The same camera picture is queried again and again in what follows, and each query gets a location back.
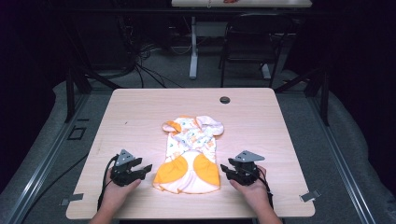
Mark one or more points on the black folding chair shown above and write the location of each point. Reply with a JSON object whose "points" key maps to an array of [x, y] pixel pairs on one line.
{"points": [[255, 46]]}

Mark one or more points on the person's right hand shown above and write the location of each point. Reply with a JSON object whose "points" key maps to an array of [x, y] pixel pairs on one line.
{"points": [[253, 193]]}

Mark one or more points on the white orange baby romper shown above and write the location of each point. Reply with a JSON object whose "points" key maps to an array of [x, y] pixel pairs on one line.
{"points": [[190, 155]]}

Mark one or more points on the short white table foot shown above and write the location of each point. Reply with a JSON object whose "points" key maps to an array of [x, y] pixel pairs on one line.
{"points": [[266, 71]]}

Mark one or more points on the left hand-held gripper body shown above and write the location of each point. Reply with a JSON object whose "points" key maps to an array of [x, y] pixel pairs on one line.
{"points": [[124, 174]]}

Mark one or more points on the aluminium floor rail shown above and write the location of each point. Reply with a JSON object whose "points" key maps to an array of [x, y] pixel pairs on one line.
{"points": [[46, 161], [342, 161]]}

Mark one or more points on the grey tape strip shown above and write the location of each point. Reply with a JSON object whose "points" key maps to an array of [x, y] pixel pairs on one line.
{"points": [[309, 196], [73, 198]]}

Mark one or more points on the white table leg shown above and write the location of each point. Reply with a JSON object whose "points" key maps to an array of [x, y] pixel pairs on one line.
{"points": [[193, 49]]}

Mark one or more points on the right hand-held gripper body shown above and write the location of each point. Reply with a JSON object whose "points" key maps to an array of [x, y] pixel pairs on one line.
{"points": [[246, 173]]}

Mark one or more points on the orange item on background table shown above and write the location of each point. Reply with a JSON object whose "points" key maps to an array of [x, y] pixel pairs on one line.
{"points": [[231, 1]]}

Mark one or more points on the person's left hand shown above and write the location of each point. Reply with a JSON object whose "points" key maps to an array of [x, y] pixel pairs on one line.
{"points": [[118, 193]]}

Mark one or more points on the black metal frame strut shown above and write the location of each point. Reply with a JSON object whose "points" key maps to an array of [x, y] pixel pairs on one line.
{"points": [[317, 84], [81, 81]]}

